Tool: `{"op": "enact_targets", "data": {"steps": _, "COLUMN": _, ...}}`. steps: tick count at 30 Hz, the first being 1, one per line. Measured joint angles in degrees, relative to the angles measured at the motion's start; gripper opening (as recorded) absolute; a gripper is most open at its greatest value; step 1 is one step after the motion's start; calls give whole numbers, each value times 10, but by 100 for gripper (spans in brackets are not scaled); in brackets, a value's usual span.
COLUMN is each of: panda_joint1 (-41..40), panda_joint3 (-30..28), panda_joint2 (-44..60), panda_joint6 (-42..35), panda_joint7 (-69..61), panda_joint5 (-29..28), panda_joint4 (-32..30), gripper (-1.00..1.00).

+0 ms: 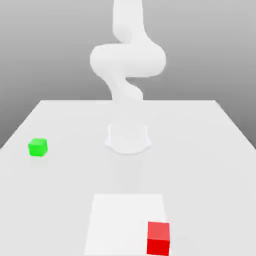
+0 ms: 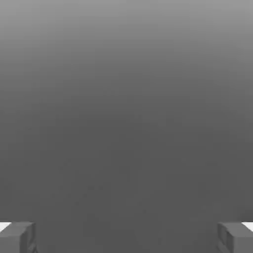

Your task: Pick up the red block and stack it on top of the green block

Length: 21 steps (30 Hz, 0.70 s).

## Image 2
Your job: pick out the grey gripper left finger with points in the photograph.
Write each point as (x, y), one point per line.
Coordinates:
(13, 237)

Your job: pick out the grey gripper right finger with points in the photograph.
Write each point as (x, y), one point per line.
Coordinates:
(239, 237)

